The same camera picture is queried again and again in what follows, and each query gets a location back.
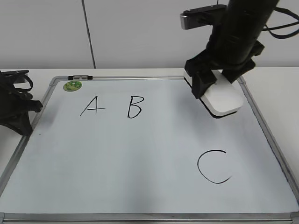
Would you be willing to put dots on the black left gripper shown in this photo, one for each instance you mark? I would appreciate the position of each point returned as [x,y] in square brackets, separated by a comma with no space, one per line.
[16,101]

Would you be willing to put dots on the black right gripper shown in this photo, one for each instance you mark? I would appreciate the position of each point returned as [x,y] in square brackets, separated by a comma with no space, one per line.
[230,53]

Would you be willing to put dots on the white whiteboard eraser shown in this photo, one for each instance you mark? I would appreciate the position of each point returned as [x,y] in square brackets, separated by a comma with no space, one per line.
[221,99]

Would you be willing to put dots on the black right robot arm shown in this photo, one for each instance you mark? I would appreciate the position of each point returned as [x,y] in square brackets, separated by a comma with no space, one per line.
[246,18]

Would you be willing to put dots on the green round magnet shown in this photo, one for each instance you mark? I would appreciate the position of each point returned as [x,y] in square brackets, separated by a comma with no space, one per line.
[72,86]

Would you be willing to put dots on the black board hanger clip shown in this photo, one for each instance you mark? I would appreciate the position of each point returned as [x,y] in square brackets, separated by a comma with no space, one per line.
[80,77]

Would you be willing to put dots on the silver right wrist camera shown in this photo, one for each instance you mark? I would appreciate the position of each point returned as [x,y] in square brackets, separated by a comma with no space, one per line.
[202,16]

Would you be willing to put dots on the white whiteboard with grey frame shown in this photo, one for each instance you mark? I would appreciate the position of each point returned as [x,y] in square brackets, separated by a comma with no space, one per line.
[144,150]

